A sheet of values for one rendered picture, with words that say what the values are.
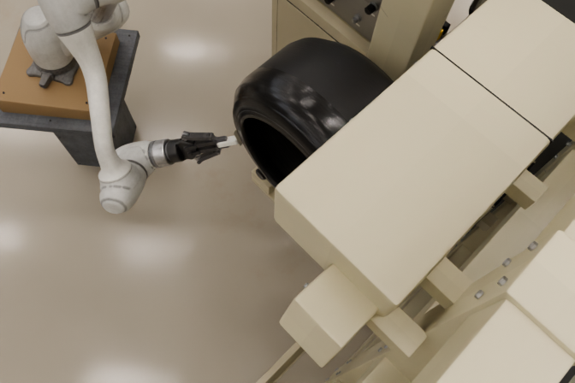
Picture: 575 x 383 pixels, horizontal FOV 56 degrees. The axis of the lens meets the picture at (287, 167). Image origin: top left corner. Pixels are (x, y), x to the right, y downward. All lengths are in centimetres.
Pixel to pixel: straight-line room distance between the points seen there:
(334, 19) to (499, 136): 131
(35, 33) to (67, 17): 55
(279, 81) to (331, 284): 64
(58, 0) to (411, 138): 104
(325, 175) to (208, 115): 214
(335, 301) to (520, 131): 40
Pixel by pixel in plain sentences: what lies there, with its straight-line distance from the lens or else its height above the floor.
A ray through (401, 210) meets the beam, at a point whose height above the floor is 178.
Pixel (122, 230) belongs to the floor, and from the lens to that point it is 276.
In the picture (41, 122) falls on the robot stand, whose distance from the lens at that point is 234.
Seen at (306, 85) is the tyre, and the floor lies 144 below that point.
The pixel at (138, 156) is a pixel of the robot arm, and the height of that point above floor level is 97.
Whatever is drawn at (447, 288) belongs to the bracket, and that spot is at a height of 173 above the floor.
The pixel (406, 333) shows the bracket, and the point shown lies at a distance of 89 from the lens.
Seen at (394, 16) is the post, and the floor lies 148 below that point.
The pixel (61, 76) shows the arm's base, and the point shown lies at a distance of 230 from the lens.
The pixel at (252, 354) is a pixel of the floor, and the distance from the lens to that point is 256.
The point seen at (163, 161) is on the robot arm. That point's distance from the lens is 178.
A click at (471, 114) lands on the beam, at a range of 93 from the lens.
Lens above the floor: 254
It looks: 66 degrees down
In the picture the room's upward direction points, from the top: 4 degrees clockwise
